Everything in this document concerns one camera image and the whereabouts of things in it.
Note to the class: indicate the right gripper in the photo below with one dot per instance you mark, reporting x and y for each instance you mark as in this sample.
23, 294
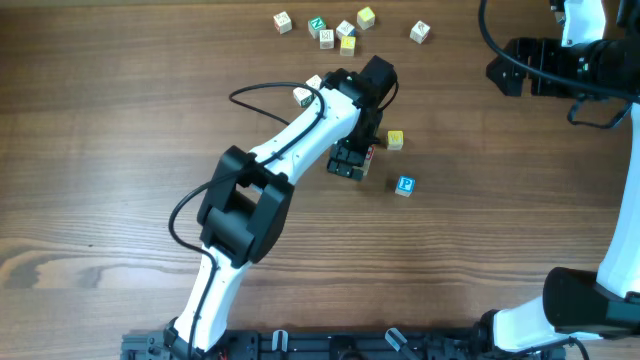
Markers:
540, 54

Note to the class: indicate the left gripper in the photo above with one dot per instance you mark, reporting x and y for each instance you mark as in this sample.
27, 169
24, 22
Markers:
344, 154

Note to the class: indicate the red letter I block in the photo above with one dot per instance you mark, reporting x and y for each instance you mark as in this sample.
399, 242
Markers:
370, 153

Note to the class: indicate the yellow block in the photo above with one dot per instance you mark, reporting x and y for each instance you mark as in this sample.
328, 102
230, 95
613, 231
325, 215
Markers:
395, 140
347, 46
366, 18

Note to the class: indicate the blue letter P block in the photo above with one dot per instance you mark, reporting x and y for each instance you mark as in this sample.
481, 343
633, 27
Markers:
405, 186

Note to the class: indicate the red letter A block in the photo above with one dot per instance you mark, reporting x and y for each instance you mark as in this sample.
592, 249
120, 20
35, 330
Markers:
365, 167

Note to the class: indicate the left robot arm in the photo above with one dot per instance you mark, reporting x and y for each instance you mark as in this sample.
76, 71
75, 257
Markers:
246, 202

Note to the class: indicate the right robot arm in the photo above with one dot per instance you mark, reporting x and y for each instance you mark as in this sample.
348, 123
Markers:
579, 305

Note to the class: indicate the white block green side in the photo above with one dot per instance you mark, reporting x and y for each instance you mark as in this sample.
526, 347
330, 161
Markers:
303, 96

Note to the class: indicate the white plain wooden block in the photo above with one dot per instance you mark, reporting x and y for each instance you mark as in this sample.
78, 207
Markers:
315, 82

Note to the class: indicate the white block far right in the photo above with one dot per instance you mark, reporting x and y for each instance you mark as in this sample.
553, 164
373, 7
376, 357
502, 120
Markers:
420, 31

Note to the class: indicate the white block brown drawing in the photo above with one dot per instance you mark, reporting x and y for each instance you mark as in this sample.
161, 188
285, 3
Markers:
326, 39

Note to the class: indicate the white block blue side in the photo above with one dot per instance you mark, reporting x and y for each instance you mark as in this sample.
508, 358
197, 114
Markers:
345, 28

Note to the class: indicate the green N block top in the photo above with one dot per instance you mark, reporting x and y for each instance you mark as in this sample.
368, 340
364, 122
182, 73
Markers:
315, 25

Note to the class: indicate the white block red side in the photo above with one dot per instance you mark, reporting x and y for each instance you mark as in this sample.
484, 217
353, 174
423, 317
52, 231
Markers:
282, 22

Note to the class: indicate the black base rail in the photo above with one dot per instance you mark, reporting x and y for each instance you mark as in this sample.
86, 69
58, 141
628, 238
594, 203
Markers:
283, 345

